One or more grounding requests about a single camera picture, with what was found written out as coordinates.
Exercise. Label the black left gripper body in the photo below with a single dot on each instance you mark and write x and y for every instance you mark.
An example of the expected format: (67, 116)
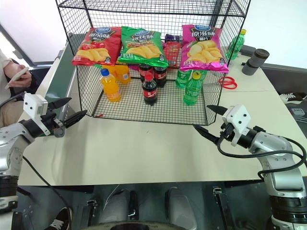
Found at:
(54, 122)

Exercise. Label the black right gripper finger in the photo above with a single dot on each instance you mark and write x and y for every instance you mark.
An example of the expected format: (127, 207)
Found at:
(217, 110)
(206, 134)

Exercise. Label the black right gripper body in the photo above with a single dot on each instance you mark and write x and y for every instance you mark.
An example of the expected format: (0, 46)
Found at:
(227, 131)

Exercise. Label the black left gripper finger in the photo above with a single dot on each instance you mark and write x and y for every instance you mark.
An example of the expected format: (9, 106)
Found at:
(75, 118)
(60, 103)

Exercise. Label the white smartphone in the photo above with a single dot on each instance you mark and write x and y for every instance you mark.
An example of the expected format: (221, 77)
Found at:
(15, 77)

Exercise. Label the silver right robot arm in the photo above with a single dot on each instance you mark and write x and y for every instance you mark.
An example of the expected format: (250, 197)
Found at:
(275, 153)

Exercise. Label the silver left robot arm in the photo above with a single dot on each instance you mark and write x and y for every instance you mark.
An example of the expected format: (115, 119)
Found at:
(12, 143)

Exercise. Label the dark rounded robot base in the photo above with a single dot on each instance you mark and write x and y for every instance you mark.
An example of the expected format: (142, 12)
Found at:
(136, 225)

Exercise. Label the green conveyor belt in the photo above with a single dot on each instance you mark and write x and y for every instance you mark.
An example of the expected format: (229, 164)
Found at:
(60, 74)

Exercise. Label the person's bare hand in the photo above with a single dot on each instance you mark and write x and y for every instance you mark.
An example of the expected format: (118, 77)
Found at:
(22, 80)

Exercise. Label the green soda bottle yellow cap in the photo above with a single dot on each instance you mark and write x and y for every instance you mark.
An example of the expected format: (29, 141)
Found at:
(236, 45)
(192, 92)

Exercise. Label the orange soda bottle blue cap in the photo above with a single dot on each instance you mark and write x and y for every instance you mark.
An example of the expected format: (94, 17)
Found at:
(111, 88)

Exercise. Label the magenta potato chips bag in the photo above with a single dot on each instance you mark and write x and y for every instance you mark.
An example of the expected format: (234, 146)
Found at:
(204, 50)

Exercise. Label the dark grey cylinder roll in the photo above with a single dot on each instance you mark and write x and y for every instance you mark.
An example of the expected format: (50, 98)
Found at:
(255, 61)

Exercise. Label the person in white shirt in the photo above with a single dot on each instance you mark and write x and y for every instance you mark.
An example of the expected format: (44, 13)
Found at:
(6, 72)

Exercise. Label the red potato chips bag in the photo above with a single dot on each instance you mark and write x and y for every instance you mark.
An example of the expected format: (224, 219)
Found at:
(96, 48)

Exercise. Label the cola bottle red cap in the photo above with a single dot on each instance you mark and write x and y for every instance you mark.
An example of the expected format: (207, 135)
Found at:
(149, 91)
(145, 70)
(160, 75)

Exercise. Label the red snack package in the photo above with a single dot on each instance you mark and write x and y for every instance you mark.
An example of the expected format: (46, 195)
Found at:
(172, 54)

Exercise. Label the grey floor device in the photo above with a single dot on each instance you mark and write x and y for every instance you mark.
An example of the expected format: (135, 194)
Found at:
(297, 112)

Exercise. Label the dark sneakers white soles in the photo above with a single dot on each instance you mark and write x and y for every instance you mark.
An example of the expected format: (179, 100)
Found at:
(293, 96)

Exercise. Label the grey rounded robot leg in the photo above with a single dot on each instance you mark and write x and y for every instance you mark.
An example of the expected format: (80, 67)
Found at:
(117, 206)
(180, 206)

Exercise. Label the purple snack package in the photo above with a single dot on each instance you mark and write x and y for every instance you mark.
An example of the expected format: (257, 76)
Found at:
(173, 37)

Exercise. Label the black sneaker white laces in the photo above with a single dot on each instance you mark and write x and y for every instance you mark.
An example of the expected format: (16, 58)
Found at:
(61, 219)

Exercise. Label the green potato chips bag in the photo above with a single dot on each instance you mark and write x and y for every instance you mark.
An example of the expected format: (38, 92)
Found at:
(141, 45)

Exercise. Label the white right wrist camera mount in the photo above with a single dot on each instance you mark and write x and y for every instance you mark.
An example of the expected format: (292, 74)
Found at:
(238, 117)

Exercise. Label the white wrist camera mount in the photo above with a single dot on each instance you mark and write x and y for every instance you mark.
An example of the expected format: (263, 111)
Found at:
(238, 117)
(33, 105)

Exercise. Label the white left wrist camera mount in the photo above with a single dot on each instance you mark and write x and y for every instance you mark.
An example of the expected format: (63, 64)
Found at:
(33, 105)

